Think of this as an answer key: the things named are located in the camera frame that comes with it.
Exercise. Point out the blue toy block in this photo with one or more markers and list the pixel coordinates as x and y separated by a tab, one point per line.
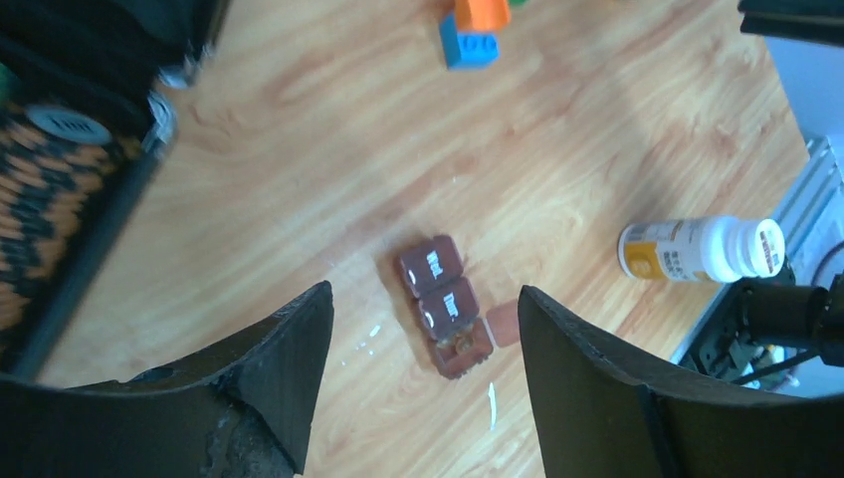
466	50

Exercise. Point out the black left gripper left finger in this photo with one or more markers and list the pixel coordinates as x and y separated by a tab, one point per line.
242	407

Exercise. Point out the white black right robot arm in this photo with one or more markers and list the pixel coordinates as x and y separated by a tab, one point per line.
756	328

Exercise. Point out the black poker chip case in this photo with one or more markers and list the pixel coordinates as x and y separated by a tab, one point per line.
84	126

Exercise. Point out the brown pill organizer strip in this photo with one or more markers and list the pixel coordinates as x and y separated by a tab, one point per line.
459	336

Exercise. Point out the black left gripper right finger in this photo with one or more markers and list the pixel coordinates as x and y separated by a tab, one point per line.
603	407

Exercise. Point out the amber pill jar white lid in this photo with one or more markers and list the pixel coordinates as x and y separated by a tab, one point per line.
717	249

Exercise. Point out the orange curved toy block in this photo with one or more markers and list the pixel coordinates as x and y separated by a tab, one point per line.
482	15

